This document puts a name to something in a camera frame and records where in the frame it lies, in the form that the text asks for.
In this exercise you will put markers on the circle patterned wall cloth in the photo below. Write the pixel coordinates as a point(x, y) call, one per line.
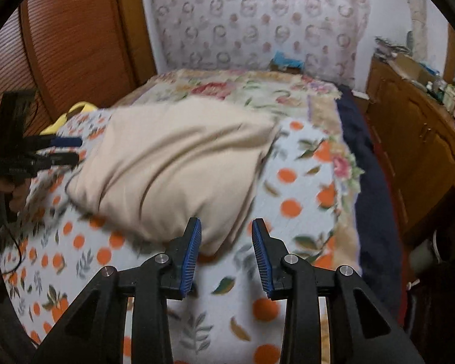
point(250, 15)

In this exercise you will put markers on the stack of folded clothes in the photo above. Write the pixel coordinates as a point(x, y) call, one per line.
point(390, 47)

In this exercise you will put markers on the wooden louvered door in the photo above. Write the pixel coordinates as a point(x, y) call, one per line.
point(72, 45)

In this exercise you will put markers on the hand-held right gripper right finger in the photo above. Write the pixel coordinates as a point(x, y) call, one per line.
point(261, 258)

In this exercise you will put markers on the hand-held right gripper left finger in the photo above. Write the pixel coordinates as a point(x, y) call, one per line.
point(191, 258)

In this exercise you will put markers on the cardboard box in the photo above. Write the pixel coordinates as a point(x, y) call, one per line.
point(409, 66)

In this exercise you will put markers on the wooden cabinet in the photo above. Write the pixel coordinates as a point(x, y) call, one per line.
point(413, 132)

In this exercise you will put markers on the lace curtain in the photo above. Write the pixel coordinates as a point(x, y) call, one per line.
point(417, 7)

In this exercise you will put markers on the yellow plush toy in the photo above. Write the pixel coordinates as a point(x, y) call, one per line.
point(81, 108)

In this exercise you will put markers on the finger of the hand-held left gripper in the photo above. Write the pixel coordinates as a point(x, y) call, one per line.
point(60, 160)
point(66, 142)

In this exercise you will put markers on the orange fruit print bedsheet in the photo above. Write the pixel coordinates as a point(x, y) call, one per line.
point(288, 197)

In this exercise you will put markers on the person's left hand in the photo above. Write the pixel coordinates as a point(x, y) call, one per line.
point(19, 193)

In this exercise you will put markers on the peach printed t-shirt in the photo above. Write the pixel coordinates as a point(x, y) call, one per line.
point(174, 167)

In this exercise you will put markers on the floral blanket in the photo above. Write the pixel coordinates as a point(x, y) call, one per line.
point(250, 87)

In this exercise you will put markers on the dark blue blanket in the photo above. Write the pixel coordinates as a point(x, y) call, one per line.
point(371, 197)

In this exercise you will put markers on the row of small bottles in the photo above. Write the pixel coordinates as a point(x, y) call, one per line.
point(441, 93)

